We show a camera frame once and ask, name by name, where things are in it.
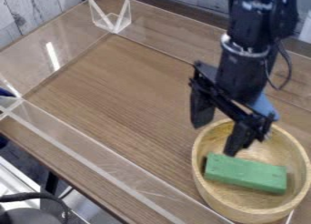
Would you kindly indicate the green rectangular block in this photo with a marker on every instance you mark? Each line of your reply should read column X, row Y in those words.
column 246, row 173

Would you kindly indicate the light wooden bowl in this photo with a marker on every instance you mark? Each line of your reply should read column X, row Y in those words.
column 246, row 205

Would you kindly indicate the clear acrylic wall panels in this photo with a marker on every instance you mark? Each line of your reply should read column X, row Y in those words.
column 101, row 109

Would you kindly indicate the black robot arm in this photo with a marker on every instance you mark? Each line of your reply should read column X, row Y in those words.
column 262, row 21

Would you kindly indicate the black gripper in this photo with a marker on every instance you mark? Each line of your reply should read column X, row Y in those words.
column 232, row 87

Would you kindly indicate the black table leg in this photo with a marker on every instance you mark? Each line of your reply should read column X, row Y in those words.
column 53, row 183

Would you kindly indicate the clear acrylic corner bracket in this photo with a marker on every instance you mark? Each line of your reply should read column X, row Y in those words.
column 111, row 22

